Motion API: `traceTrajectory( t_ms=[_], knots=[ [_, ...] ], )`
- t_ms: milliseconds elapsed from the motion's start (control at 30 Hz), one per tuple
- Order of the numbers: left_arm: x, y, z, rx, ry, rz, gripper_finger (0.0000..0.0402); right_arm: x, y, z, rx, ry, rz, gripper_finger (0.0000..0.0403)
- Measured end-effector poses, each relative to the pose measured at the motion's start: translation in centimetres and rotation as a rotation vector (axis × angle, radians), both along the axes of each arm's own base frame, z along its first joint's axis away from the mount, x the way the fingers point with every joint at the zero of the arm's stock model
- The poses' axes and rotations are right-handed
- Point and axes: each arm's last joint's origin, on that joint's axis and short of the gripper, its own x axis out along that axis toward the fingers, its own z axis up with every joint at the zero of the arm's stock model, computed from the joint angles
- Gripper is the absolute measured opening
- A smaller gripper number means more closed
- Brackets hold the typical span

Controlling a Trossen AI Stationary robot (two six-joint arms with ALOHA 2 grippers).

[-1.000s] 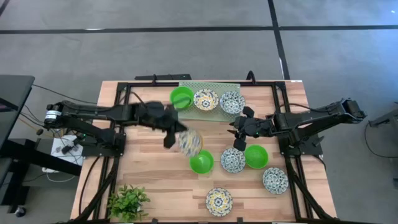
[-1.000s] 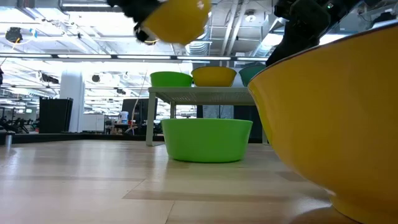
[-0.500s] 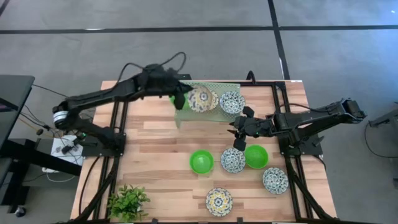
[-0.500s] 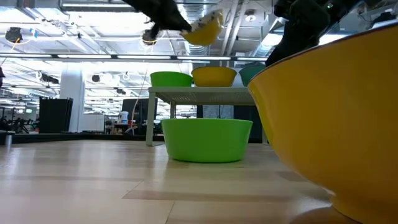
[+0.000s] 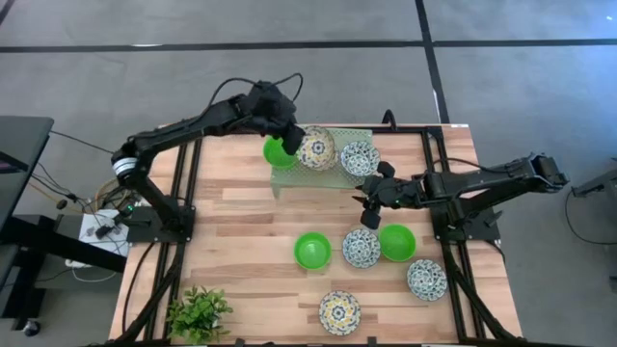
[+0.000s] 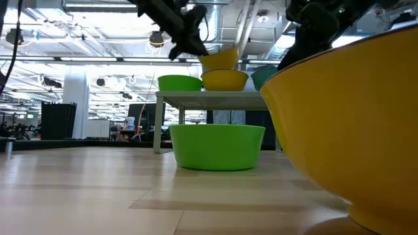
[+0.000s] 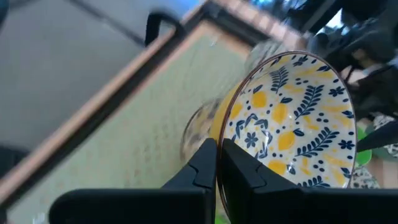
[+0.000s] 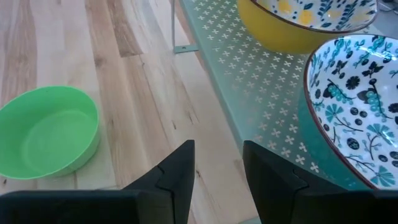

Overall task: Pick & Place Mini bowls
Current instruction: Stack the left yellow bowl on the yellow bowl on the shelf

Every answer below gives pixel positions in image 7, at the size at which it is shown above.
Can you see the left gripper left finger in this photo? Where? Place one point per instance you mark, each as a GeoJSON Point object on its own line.
{"type": "Point", "coordinates": [186, 202]}

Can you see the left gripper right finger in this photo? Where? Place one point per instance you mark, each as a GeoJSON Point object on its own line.
{"type": "Point", "coordinates": [264, 202]}

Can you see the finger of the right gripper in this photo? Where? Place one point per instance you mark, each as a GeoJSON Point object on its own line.
{"type": "Point", "coordinates": [381, 138]}

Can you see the teal floral ceramic bowl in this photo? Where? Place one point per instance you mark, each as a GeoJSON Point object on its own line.
{"type": "Point", "coordinates": [363, 180]}
{"type": "Point", "coordinates": [385, 119]}

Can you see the green plastic bowl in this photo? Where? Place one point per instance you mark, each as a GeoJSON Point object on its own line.
{"type": "Point", "coordinates": [221, 220]}
{"type": "Point", "coordinates": [362, 157]}

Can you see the yellow floral ceramic bowl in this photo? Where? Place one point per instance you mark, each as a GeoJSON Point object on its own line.
{"type": "Point", "coordinates": [295, 109]}

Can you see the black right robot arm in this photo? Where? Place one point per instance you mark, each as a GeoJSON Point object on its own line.
{"type": "Point", "coordinates": [373, 34]}

